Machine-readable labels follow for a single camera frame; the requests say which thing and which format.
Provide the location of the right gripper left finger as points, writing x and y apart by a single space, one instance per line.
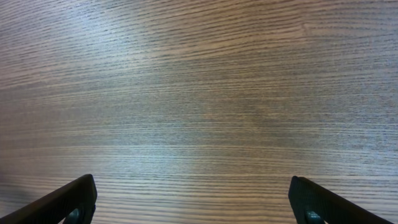
72 203

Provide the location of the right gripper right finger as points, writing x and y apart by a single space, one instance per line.
312 203

